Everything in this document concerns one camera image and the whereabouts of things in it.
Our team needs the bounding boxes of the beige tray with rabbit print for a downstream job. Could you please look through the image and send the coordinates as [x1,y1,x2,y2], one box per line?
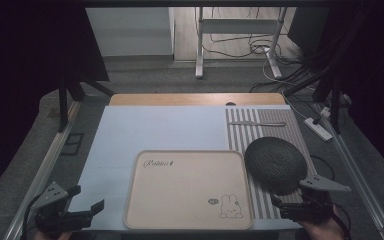
[123,149,255,231]

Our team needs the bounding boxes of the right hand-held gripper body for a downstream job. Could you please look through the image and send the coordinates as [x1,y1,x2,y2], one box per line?
[279,174,352,225]

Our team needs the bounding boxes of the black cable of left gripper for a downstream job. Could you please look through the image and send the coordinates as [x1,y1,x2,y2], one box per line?
[19,192,44,240]

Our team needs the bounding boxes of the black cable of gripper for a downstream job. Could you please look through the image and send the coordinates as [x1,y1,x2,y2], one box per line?
[331,201,353,240]
[19,192,44,240]

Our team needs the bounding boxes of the silver table knife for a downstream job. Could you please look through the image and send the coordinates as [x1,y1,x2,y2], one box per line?
[227,121,287,128]

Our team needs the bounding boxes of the white power strip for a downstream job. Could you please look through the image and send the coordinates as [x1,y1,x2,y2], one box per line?
[303,117,334,142]

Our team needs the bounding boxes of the person's left hand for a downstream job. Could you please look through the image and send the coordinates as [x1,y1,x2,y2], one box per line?
[34,230,75,240]

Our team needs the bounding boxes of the white metal stand frame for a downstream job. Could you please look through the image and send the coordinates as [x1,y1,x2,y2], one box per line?
[194,6,288,80]

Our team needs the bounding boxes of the grey striped placemat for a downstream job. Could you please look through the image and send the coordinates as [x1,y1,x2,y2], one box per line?
[224,107,318,221]

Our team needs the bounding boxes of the bundle of black floor cables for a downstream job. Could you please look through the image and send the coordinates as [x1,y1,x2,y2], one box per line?
[249,56,331,98]

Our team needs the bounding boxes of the black floor bracket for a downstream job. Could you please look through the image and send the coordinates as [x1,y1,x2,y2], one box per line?
[60,132,85,156]

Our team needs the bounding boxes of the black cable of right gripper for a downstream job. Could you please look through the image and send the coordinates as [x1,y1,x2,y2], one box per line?
[331,201,353,240]

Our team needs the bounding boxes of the dark round woven placemat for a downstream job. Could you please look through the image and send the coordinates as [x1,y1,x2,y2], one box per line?
[244,136,309,197]

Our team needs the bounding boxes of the white cabinet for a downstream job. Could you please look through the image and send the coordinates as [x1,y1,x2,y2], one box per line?
[85,7,176,58]

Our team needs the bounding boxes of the light blue table mat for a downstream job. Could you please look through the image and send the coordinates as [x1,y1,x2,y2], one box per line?
[67,105,302,232]

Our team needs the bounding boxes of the black metal stand leg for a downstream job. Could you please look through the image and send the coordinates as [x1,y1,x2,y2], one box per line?
[58,78,116,133]
[313,74,344,135]

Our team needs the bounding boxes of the person's right hand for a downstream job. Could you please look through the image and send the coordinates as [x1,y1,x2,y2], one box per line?
[296,215,348,240]

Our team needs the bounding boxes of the black cable loop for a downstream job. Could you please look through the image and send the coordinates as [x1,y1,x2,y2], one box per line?
[309,154,336,182]

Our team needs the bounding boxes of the aluminium rail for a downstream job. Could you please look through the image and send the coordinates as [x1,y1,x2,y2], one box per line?
[3,99,84,240]
[316,103,384,240]

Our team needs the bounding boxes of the wooden table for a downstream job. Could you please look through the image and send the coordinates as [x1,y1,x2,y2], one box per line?
[108,92,288,107]

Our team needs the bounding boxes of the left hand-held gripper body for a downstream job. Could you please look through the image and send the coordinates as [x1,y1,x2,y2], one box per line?
[29,181,94,234]

